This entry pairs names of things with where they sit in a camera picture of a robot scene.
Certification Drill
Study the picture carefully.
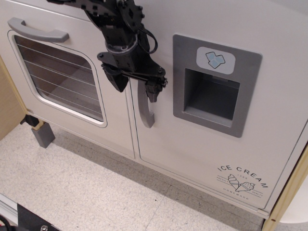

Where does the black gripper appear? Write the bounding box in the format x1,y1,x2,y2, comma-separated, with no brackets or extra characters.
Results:
97,42,167,103

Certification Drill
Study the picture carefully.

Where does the grey fridge door handle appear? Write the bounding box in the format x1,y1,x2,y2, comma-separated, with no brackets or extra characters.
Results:
138,80,154,128

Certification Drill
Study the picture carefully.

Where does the white toy fridge door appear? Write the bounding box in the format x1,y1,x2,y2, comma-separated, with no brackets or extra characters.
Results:
129,0,308,217

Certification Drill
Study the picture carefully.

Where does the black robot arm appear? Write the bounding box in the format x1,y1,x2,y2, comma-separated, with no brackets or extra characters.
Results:
53,0,167,103

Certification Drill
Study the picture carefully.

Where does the white toy oven door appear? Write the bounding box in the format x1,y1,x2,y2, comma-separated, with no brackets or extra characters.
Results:
0,0,135,158

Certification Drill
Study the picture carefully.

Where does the grey ice dispenser panel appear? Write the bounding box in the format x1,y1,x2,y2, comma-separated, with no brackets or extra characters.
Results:
173,35,262,138

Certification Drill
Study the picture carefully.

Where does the grey cabinet leg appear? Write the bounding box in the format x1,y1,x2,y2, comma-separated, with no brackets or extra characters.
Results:
32,123,55,148

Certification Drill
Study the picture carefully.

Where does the wooden side panel left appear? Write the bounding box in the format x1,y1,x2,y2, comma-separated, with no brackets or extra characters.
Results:
0,58,26,140

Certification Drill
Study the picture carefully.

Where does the black clamp bracket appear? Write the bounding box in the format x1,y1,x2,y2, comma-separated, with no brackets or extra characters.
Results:
20,115,39,127

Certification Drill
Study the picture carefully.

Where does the grey oven door handle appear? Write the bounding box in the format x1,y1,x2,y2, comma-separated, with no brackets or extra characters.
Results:
7,17,69,43

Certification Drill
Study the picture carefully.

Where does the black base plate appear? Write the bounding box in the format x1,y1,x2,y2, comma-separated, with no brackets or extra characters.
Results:
17,204,60,231

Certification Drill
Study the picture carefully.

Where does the aluminium rail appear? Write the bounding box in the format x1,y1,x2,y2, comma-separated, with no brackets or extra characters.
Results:
0,193,18,222

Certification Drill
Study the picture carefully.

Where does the wooden frame post right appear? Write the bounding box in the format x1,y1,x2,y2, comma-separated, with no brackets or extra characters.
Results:
262,147,308,231

